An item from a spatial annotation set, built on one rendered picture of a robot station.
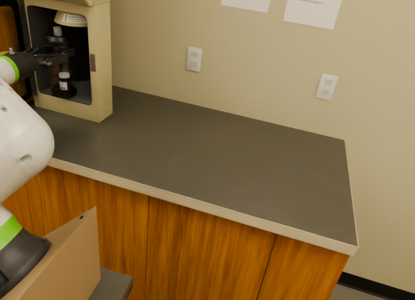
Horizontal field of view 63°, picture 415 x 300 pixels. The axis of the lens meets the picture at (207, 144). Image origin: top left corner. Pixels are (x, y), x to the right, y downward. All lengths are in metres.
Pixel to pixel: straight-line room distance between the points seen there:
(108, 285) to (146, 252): 0.55
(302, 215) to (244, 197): 0.19
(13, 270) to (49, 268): 0.07
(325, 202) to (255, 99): 0.67
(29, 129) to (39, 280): 0.24
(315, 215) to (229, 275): 0.40
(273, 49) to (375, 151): 0.68
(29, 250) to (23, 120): 0.24
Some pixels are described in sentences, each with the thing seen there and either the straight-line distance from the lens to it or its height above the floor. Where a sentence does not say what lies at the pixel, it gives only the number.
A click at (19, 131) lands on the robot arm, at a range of 0.61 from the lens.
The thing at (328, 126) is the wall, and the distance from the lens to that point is 1.71.
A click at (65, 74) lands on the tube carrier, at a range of 1.48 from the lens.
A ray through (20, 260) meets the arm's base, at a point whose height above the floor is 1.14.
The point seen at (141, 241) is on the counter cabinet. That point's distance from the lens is 1.37.
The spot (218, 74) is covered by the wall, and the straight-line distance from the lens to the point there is 1.68.
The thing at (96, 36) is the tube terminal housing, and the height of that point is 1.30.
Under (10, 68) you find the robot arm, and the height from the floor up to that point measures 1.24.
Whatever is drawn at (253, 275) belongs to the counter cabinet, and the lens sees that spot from 1.31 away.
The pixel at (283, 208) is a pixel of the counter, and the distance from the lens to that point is 1.15.
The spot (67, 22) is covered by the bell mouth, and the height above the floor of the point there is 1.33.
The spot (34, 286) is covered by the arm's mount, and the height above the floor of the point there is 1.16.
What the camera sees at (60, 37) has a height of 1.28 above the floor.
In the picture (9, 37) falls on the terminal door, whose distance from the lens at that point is 1.53.
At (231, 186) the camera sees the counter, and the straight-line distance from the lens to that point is 1.18.
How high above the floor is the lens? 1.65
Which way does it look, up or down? 31 degrees down
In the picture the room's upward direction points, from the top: 8 degrees clockwise
